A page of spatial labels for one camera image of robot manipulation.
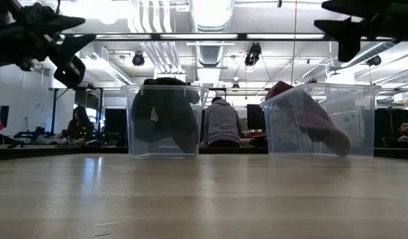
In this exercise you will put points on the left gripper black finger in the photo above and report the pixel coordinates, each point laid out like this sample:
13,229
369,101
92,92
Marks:
69,66
51,23

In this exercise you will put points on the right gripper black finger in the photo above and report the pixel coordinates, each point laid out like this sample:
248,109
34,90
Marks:
357,8
348,36

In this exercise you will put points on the maroon cap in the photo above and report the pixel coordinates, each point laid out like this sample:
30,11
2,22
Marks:
310,123

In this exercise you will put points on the dark grey cap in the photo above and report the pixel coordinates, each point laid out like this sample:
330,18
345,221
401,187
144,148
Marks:
164,129
167,83

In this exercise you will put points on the person with dark top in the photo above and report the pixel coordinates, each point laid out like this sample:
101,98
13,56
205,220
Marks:
79,127

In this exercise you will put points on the clear plastic bin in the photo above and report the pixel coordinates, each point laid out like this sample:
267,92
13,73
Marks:
363,132
137,149

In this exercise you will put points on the person at desk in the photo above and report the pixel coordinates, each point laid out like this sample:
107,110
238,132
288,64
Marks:
403,131

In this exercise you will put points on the person in grey hoodie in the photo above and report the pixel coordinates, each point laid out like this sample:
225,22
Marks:
222,124

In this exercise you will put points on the black ceiling camera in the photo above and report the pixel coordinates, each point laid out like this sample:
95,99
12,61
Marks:
253,53
374,60
138,59

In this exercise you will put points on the black background rig frame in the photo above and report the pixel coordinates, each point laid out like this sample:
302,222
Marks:
54,109

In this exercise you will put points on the silver ventilation duct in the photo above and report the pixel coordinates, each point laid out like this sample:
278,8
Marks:
210,20

